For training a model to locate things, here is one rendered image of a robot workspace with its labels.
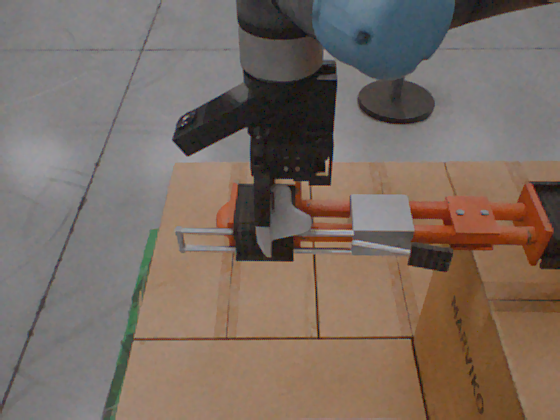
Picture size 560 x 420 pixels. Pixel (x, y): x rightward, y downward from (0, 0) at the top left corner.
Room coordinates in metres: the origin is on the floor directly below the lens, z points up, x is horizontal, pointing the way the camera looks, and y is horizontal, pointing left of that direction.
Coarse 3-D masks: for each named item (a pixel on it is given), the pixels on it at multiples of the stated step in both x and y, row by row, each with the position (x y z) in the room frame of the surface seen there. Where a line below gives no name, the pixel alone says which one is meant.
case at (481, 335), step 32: (512, 224) 0.55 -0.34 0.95; (480, 256) 0.49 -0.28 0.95; (512, 256) 0.48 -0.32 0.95; (448, 288) 0.53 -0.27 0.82; (480, 288) 0.44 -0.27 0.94; (512, 288) 0.43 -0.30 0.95; (544, 288) 0.43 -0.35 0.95; (448, 320) 0.49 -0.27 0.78; (480, 320) 0.40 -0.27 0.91; (512, 320) 0.38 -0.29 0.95; (544, 320) 0.38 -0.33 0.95; (448, 352) 0.45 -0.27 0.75; (480, 352) 0.37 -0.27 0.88; (512, 352) 0.33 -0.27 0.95; (544, 352) 0.33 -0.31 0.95; (448, 384) 0.41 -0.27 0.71; (480, 384) 0.34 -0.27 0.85; (512, 384) 0.29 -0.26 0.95; (544, 384) 0.29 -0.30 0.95; (448, 416) 0.37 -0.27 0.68; (480, 416) 0.31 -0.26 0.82; (512, 416) 0.26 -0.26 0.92; (544, 416) 0.25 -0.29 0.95
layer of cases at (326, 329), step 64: (192, 192) 1.06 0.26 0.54; (320, 192) 1.06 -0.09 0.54; (384, 192) 1.06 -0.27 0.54; (448, 192) 1.06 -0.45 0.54; (512, 192) 1.06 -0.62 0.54; (192, 256) 0.83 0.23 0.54; (320, 256) 0.83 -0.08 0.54; (384, 256) 0.83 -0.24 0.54; (192, 320) 0.65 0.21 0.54; (256, 320) 0.65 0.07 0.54; (320, 320) 0.65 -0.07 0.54; (384, 320) 0.65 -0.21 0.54; (128, 384) 0.50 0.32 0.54; (192, 384) 0.50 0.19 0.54; (256, 384) 0.50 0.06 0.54; (320, 384) 0.50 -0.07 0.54; (384, 384) 0.50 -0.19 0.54
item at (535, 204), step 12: (528, 192) 0.45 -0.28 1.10; (540, 192) 0.46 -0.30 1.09; (552, 192) 0.46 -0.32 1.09; (528, 204) 0.44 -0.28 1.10; (540, 204) 0.43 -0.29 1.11; (552, 204) 0.44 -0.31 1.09; (528, 216) 0.43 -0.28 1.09; (540, 216) 0.41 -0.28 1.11; (552, 216) 0.42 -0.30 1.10; (540, 228) 0.40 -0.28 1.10; (552, 228) 0.40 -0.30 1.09; (540, 240) 0.39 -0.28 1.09; (552, 240) 0.38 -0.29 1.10; (528, 252) 0.40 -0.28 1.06; (540, 252) 0.39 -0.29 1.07; (552, 252) 0.39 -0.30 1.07; (540, 264) 0.38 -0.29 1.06; (552, 264) 0.38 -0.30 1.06
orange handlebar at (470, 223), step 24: (216, 216) 0.44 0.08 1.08; (312, 216) 0.44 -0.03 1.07; (336, 216) 0.44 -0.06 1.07; (432, 216) 0.44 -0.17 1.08; (456, 216) 0.42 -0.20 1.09; (480, 216) 0.42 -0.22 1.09; (504, 216) 0.44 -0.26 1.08; (312, 240) 0.40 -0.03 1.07; (336, 240) 0.40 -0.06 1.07; (432, 240) 0.40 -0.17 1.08; (456, 240) 0.40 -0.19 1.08; (480, 240) 0.40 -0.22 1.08; (504, 240) 0.40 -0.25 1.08; (528, 240) 0.40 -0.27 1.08
